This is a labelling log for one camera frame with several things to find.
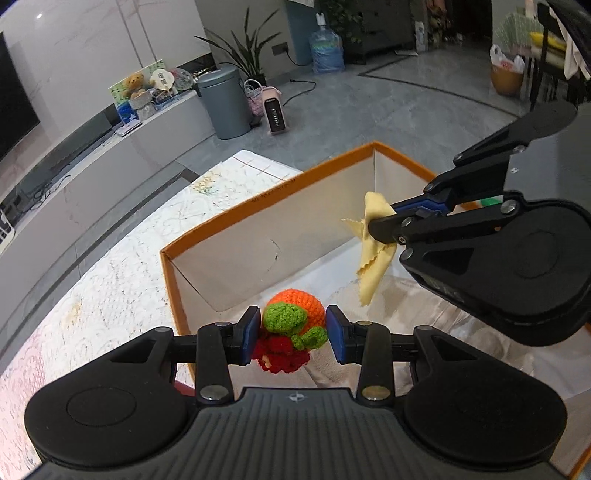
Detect black cables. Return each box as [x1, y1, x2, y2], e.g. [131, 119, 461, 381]
[13, 173, 72, 210]

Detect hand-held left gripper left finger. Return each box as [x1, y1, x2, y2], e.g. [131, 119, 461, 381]
[99, 305, 262, 406]

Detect pink woven basket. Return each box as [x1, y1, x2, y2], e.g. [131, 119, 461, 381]
[243, 79, 265, 119]

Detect brown woven basket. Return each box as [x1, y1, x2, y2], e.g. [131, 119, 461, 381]
[490, 64, 526, 97]

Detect black chair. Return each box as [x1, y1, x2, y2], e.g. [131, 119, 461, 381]
[521, 0, 591, 114]

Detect black television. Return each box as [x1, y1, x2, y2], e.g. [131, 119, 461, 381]
[0, 31, 41, 163]

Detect snake plant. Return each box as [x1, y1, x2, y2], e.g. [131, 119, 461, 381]
[198, 17, 280, 89]

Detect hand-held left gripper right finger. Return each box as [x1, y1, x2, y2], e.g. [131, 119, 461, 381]
[325, 304, 491, 404]

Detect pink space heater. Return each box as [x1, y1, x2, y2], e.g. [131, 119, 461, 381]
[260, 87, 288, 137]

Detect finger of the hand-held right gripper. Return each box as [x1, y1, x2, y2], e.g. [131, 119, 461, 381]
[369, 196, 526, 292]
[390, 122, 537, 214]

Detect yellow cloth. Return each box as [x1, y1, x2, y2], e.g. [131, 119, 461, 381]
[341, 191, 399, 308]

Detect blue water bottle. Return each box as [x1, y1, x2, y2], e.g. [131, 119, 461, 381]
[307, 13, 346, 75]

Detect white lace tablecloth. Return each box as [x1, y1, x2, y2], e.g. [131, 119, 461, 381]
[0, 149, 306, 477]

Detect white round hand fan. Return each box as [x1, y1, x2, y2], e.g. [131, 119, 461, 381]
[148, 68, 175, 92]

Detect white plastic bag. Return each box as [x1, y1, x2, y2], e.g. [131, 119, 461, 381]
[488, 43, 526, 75]

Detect orange cardboard box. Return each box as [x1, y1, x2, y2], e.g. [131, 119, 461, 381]
[159, 141, 591, 480]

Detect dark cabinet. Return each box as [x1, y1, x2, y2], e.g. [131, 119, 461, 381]
[350, 0, 417, 66]

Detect grey trash can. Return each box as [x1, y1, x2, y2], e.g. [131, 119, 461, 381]
[196, 64, 253, 140]

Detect grey marble television console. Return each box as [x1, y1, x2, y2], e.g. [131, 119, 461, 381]
[0, 87, 219, 261]

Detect crochet fruit toy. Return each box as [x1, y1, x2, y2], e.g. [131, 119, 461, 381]
[251, 288, 330, 375]

